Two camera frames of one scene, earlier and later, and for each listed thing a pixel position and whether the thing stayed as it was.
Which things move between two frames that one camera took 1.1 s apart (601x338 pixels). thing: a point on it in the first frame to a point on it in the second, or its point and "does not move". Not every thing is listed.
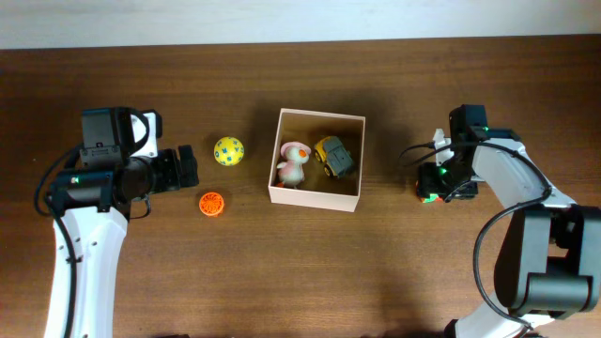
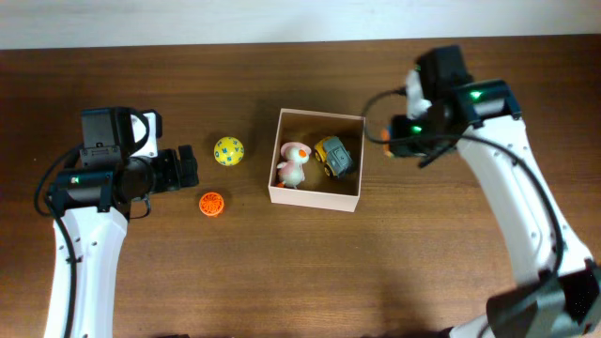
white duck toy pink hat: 291,172 does not move
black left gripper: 177,179 does not move
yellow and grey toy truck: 336,160 does not move
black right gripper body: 434,180 to 403,127
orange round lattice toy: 211,204 does not move
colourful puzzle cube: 432,198 to 385,135
